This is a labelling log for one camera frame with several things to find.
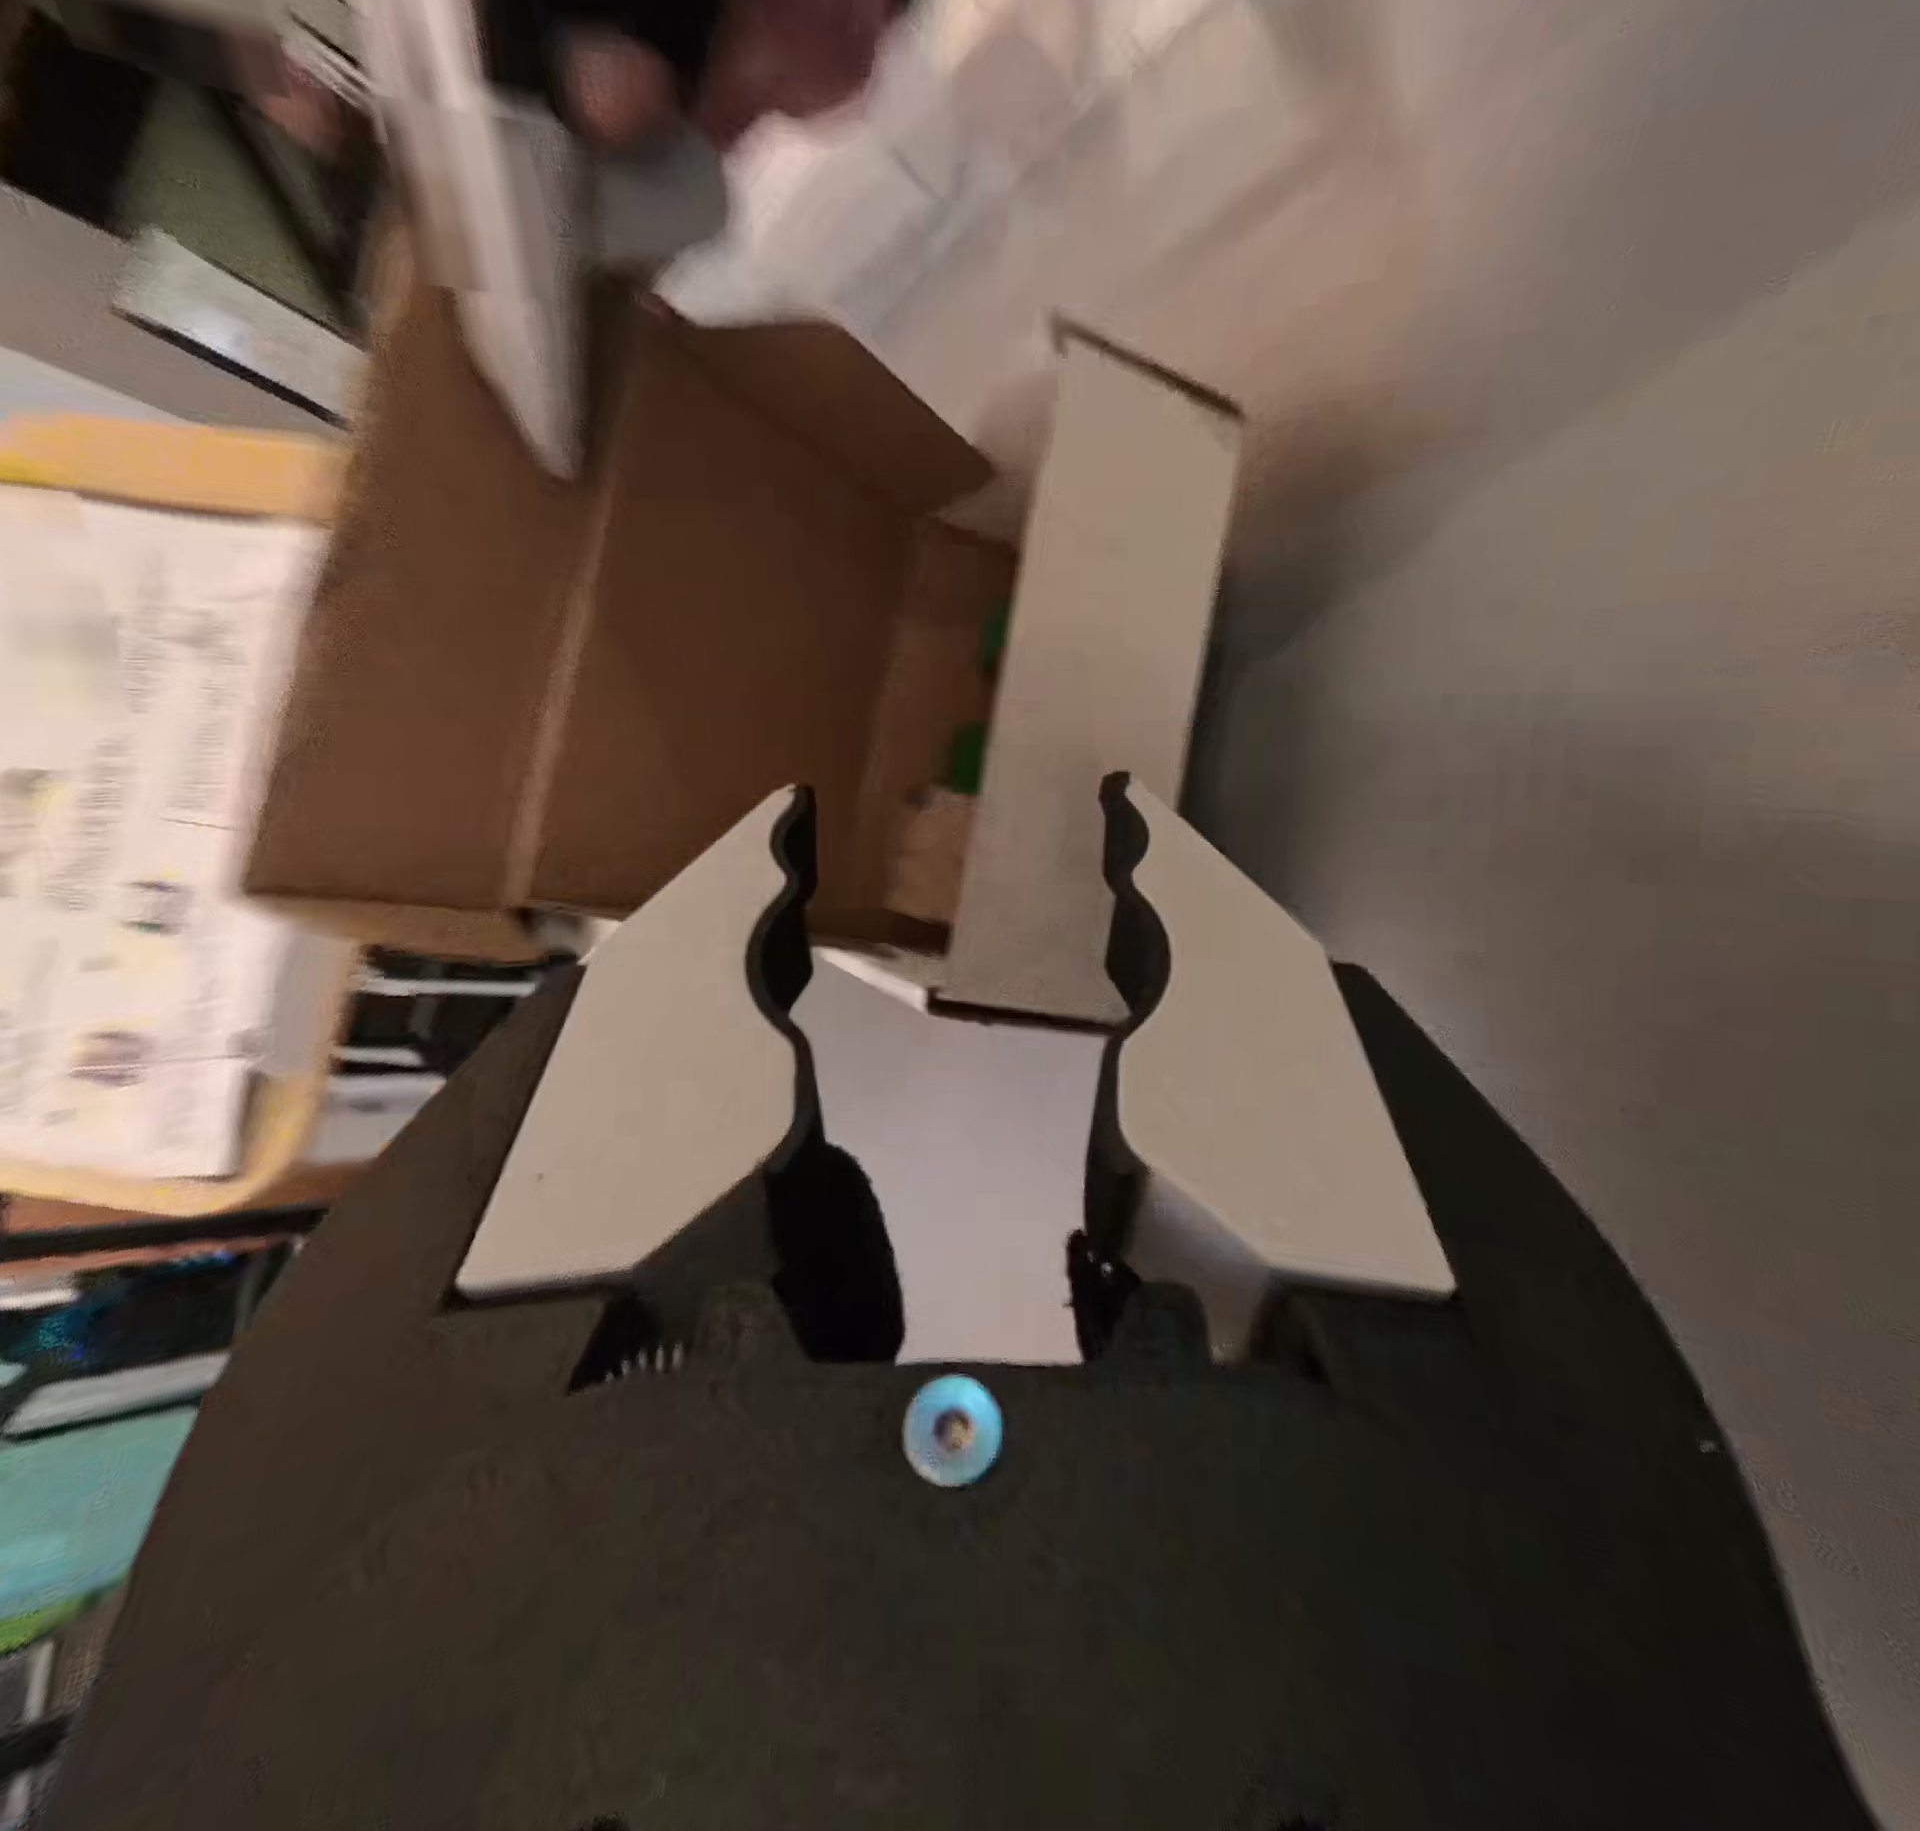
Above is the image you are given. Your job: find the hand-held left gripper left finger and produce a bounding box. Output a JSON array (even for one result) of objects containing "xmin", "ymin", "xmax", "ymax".
[{"xmin": 452, "ymin": 786, "xmax": 825, "ymax": 1300}]

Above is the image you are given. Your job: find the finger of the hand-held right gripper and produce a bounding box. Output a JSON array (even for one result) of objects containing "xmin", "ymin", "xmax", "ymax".
[{"xmin": 350, "ymin": 0, "xmax": 589, "ymax": 486}]

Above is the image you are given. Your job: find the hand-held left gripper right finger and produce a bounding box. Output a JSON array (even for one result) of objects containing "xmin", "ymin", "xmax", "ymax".
[{"xmin": 1066, "ymin": 772, "xmax": 1458, "ymax": 1354}]

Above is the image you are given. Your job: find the white cardboard box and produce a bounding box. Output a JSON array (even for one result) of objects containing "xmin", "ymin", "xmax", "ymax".
[{"xmin": 244, "ymin": 279, "xmax": 1246, "ymax": 1029}]

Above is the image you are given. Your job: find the green cube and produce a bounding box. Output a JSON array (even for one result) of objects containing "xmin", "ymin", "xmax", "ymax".
[{"xmin": 931, "ymin": 593, "xmax": 1009, "ymax": 802}]

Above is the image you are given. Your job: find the person's right hand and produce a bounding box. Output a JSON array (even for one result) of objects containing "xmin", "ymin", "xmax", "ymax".
[{"xmin": 557, "ymin": 0, "xmax": 909, "ymax": 153}]

